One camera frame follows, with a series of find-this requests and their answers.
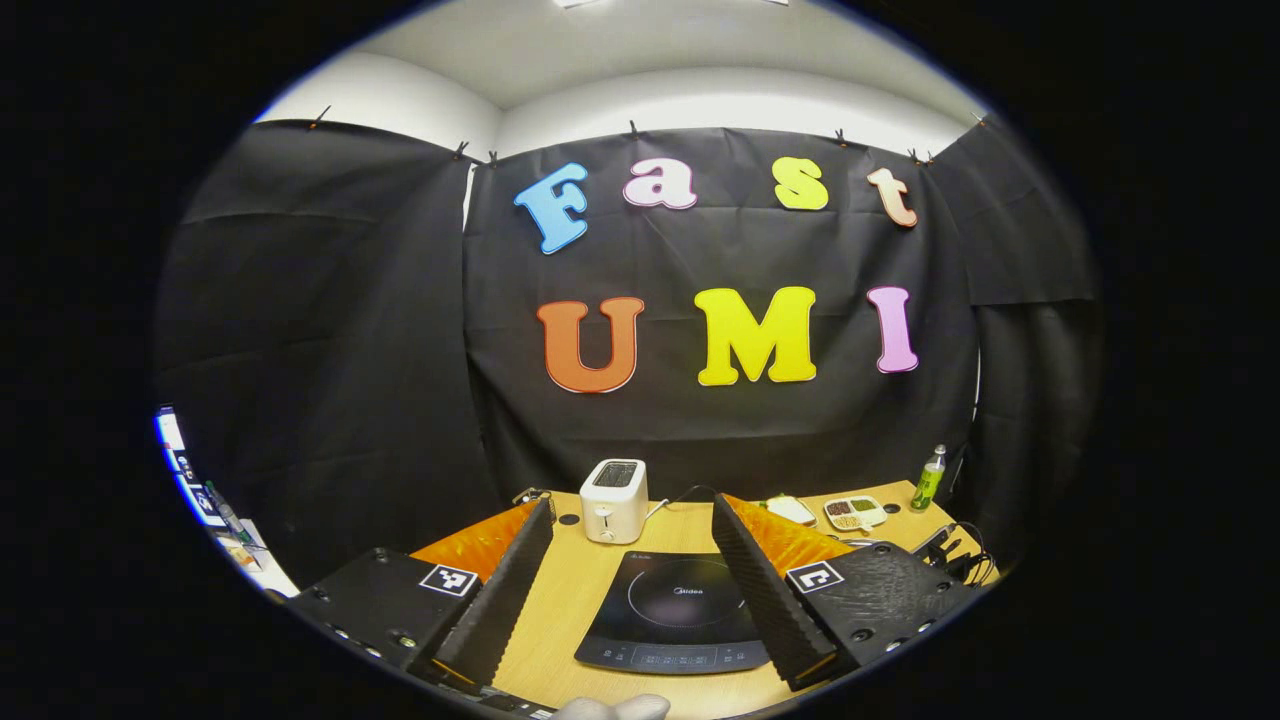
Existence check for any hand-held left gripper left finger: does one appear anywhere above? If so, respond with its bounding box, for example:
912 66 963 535
288 497 556 691

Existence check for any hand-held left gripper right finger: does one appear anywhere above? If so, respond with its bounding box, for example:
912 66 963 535
711 492 981 693

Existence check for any black induction cooktop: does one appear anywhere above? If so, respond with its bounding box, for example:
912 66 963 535
574 550 771 676

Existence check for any divided plate of grains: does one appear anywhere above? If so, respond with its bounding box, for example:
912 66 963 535
823 495 889 533

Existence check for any white toaster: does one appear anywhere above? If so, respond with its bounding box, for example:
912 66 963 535
580 458 649 546

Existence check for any green drink bottle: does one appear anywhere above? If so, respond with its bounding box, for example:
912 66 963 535
909 444 947 513

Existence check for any green marker pen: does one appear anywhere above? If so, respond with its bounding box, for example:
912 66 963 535
205 480 253 546

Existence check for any bright screen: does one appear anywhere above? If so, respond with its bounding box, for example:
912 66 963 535
155 403 226 529

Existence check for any row of black cloth clips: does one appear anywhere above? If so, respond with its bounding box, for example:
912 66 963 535
308 105 991 166

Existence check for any black toaster cable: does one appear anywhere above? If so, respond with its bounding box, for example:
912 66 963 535
645 484 719 521

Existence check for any black cable bundle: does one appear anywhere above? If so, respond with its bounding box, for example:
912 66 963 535
915 520 999 586

